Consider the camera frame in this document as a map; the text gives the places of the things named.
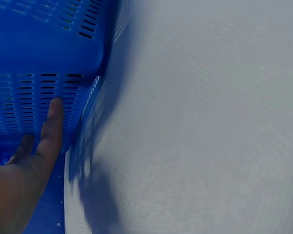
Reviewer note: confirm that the person's left hand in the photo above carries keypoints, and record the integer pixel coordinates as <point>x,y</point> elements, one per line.
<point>14,195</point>

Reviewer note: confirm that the person's left fingers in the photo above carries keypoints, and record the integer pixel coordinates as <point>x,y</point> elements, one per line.
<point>52,126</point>

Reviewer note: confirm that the blue slotted plastic basket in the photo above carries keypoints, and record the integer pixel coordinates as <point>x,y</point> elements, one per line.
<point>39,44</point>

